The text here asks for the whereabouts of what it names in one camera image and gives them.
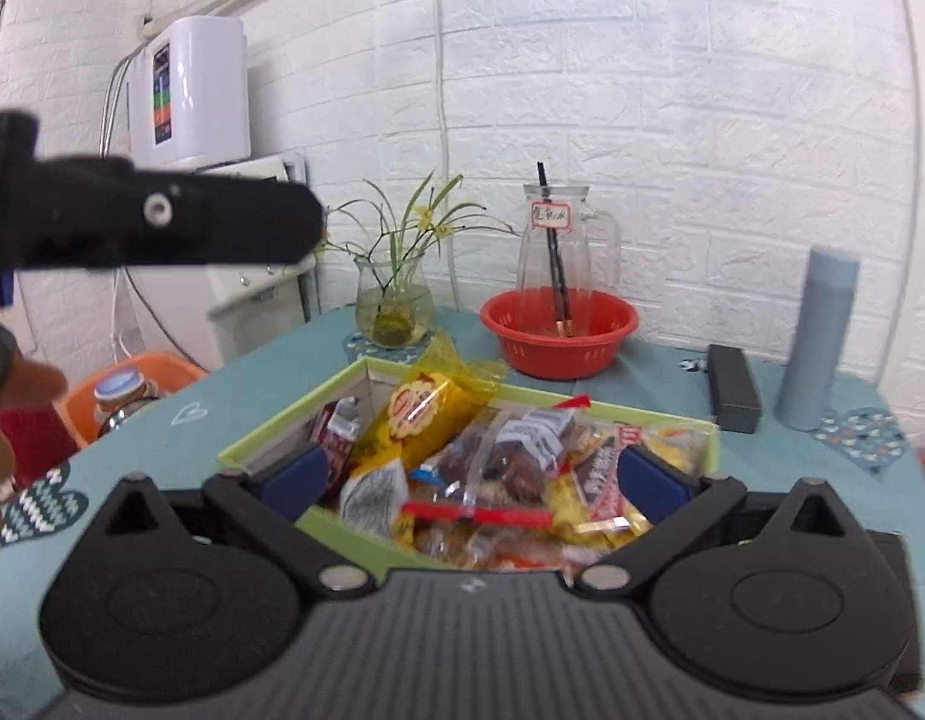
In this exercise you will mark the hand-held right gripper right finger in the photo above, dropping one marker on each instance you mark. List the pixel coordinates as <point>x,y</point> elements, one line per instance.
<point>650,480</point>

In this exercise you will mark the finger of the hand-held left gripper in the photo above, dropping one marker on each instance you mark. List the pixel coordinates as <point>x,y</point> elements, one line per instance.
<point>230,221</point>

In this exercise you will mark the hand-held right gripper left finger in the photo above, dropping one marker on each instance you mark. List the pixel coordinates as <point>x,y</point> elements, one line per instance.
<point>297,480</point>

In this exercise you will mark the green cardboard box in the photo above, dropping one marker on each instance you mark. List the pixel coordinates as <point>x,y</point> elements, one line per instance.
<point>282,427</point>

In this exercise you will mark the pile of snack packets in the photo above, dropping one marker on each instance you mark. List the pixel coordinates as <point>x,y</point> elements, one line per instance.
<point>492,465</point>

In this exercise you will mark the white water dispenser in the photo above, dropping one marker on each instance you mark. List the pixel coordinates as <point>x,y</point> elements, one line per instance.
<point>252,315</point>

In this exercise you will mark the black rectangular case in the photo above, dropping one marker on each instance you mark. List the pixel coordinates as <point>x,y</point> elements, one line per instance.
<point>734,390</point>

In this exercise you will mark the white water purifier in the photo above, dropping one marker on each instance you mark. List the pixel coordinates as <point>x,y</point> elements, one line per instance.
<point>196,90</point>

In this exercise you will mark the teal tablecloth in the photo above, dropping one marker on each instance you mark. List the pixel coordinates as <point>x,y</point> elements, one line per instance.
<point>792,480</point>

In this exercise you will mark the red plastic basket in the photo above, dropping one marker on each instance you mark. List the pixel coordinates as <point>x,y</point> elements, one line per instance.
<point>560,345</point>

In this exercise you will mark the orange plastic bin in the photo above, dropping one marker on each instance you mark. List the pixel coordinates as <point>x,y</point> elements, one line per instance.
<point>170,375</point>

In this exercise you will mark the glass vase with plant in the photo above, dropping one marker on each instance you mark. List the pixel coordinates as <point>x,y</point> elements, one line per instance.
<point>393,307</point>

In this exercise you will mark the jar with blue lid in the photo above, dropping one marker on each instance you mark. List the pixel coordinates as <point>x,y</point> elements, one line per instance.
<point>125,394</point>

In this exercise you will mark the grey tumbler bottle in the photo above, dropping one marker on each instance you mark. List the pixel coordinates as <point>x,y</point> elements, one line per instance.
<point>819,345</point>

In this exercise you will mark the red cloth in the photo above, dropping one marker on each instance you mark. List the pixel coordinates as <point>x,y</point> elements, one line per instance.
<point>35,442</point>

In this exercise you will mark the glass pitcher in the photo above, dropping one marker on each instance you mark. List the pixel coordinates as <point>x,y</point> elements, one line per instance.
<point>575,255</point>

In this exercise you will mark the black straw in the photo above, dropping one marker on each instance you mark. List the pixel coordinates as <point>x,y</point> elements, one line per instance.
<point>554,255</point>

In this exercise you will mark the white wall conduit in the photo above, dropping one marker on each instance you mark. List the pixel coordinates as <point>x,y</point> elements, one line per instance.
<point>446,90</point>

